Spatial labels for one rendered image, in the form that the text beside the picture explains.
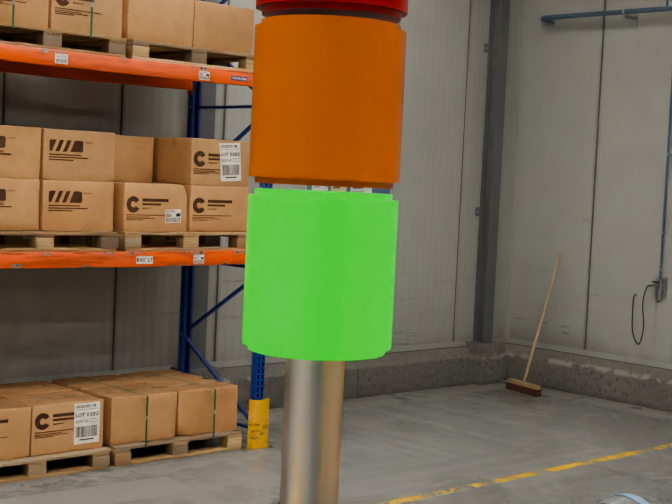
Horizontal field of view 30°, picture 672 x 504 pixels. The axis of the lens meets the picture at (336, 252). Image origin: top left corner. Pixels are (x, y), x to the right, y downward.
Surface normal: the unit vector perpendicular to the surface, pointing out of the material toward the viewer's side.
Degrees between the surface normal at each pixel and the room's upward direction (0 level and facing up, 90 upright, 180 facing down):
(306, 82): 90
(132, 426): 92
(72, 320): 90
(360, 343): 90
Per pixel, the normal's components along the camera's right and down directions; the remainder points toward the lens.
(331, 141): 0.07, 0.07
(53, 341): 0.68, 0.07
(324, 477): 0.44, 0.07
